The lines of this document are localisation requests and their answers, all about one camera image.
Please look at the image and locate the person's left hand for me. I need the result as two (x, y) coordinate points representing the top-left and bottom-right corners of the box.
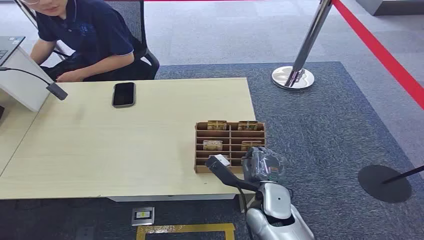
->
(56, 70), (85, 83)

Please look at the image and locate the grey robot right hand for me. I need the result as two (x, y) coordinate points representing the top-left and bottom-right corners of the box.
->
(242, 146), (288, 184)

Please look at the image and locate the wooden card holder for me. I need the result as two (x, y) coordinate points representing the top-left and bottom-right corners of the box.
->
(194, 121), (267, 174)

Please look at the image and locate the person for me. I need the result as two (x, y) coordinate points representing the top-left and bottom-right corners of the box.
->
(29, 0), (160, 83)

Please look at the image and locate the white laptop stand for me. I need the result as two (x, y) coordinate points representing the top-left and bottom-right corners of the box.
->
(0, 46), (54, 113)

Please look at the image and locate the black smartphone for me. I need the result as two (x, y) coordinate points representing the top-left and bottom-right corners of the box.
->
(111, 82), (137, 109)

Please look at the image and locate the grey laptop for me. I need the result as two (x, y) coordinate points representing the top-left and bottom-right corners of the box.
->
(0, 35), (26, 67)

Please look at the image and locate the dark blue carpet mat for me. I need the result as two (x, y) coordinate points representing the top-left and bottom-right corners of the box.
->
(0, 61), (424, 240)

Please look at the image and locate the light wooden desk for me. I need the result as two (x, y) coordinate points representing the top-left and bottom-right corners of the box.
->
(0, 77), (266, 213)
(0, 88), (45, 176)

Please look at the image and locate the black mesh office chair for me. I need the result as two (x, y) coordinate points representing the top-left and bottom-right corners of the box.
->
(52, 0), (161, 81)

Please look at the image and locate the yellow floor tape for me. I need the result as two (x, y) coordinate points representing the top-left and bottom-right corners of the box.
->
(135, 223), (236, 240)

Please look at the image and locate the black stanchion with round base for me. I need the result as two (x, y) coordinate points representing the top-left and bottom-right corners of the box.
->
(357, 164), (424, 204)

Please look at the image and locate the steel floor socket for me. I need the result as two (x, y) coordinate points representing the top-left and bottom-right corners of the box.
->
(131, 206), (156, 227)

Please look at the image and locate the red barrier belt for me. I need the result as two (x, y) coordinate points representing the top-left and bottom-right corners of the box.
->
(332, 0), (424, 111)

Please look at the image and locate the grey platform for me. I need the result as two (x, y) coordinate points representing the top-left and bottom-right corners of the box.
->
(356, 0), (424, 17)

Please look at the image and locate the grey cable adapter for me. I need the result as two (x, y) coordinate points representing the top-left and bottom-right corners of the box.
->
(45, 82), (69, 102)

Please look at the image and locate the thin black cable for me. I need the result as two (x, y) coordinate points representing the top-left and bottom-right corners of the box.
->
(0, 66), (51, 86)

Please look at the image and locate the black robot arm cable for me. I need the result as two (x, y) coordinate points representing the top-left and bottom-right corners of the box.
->
(236, 186), (255, 240)

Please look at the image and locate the chrome stanchion post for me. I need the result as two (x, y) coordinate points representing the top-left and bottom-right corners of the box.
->
(13, 0), (38, 29)
(271, 0), (334, 91)

